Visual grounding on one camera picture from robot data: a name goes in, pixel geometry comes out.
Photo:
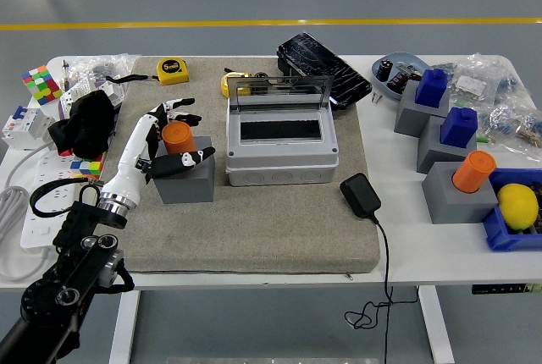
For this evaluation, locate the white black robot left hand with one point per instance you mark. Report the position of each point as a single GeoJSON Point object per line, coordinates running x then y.
{"type": "Point", "coordinates": [127, 165]}

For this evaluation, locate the grey block with round hole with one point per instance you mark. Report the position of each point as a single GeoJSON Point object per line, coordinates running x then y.
{"type": "Point", "coordinates": [186, 188]}

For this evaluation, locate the grey junction box clear lid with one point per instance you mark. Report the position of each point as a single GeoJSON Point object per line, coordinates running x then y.
{"type": "Point", "coordinates": [279, 161]}

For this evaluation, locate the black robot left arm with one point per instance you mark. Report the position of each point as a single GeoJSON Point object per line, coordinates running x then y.
{"type": "Point", "coordinates": [76, 262]}

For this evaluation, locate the small colourful puzzle cube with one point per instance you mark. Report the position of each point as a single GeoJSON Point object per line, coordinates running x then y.
{"type": "Point", "coordinates": [86, 167]}

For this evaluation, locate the black cloth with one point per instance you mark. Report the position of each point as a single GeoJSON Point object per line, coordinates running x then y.
{"type": "Point", "coordinates": [84, 122]}

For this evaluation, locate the small white breaker module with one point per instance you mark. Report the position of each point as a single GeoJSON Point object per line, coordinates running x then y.
{"type": "Point", "coordinates": [114, 93]}

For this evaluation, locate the white power strip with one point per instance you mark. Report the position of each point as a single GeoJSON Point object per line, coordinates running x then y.
{"type": "Point", "coordinates": [46, 173]}

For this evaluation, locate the clear plastic bag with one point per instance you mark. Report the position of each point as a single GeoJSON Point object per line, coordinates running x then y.
{"type": "Point", "coordinates": [97, 65]}

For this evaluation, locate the pen with clear barrel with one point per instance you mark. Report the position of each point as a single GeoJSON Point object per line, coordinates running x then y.
{"type": "Point", "coordinates": [65, 74]}

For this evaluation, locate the large colourful puzzle cube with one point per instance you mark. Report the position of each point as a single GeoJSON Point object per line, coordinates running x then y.
{"type": "Point", "coordinates": [42, 84]}

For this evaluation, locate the yellow tape measure white face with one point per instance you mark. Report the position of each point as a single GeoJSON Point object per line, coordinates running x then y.
{"type": "Point", "coordinates": [226, 84]}

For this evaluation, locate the grey-brown mat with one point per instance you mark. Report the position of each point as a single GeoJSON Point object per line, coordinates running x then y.
{"type": "Point", "coordinates": [254, 228]}

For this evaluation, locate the white table leg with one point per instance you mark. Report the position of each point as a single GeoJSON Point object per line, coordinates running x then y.
{"type": "Point", "coordinates": [438, 326]}
{"type": "Point", "coordinates": [123, 326]}

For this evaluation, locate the black cracked tablet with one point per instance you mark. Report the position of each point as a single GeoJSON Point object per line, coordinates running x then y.
{"type": "Point", "coordinates": [322, 63]}

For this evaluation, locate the black power adapter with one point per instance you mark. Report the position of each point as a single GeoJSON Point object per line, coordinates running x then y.
{"type": "Point", "coordinates": [360, 194]}

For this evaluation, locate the dark brown capacitor cylinder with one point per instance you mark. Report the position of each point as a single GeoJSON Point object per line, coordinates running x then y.
{"type": "Point", "coordinates": [398, 81]}

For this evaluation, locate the grey holder block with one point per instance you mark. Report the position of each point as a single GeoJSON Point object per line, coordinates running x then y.
{"type": "Point", "coordinates": [432, 148]}
{"type": "Point", "coordinates": [408, 114]}
{"type": "Point", "coordinates": [444, 199]}

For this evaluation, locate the silver metal piece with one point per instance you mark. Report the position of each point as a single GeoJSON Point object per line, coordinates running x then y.
{"type": "Point", "coordinates": [407, 68]}

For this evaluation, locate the blue-grey oval dish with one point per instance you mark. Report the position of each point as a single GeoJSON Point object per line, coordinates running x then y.
{"type": "Point", "coordinates": [406, 58]}

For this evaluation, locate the blue square block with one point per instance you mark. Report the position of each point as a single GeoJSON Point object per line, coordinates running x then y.
{"type": "Point", "coordinates": [431, 89]}
{"type": "Point", "coordinates": [458, 127]}

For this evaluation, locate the clear bag with white label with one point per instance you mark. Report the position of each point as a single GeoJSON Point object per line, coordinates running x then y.
{"type": "Point", "coordinates": [470, 82]}

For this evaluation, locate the small green part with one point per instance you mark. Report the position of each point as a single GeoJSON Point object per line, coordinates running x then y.
{"type": "Point", "coordinates": [483, 139]}

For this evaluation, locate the blue plastic bin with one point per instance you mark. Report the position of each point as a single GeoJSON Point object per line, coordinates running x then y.
{"type": "Point", "coordinates": [499, 233]}

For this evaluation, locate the clear bag of blue resistors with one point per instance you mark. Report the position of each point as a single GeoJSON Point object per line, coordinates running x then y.
{"type": "Point", "coordinates": [508, 120]}

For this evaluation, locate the yellow lemon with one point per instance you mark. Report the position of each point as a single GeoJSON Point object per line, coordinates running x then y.
{"type": "Point", "coordinates": [516, 205]}

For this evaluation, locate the black table control panel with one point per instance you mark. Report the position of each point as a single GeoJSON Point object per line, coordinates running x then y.
{"type": "Point", "coordinates": [504, 289]}

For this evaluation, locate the wooden clothespin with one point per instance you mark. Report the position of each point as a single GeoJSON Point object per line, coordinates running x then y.
{"type": "Point", "coordinates": [528, 137]}

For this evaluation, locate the white circuit breaker blue switch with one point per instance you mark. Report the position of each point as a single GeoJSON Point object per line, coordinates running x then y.
{"type": "Point", "coordinates": [25, 127]}

